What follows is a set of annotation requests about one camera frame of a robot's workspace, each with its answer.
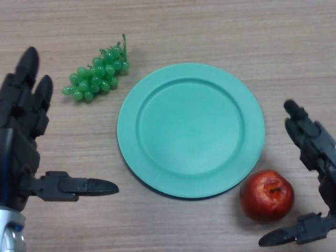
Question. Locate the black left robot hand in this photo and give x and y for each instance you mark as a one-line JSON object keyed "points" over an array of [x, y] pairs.
{"points": [[18, 147]]}

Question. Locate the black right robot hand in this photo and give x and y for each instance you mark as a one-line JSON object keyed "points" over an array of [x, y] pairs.
{"points": [[312, 144]]}

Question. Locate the red apple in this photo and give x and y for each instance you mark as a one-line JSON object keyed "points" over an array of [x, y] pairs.
{"points": [[266, 194]]}

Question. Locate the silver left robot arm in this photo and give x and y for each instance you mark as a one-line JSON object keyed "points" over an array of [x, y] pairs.
{"points": [[11, 229]]}

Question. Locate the green plate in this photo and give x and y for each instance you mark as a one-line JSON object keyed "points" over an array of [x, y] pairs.
{"points": [[191, 130]]}

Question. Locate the green grape bunch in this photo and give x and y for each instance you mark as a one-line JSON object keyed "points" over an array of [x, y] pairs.
{"points": [[97, 77]]}

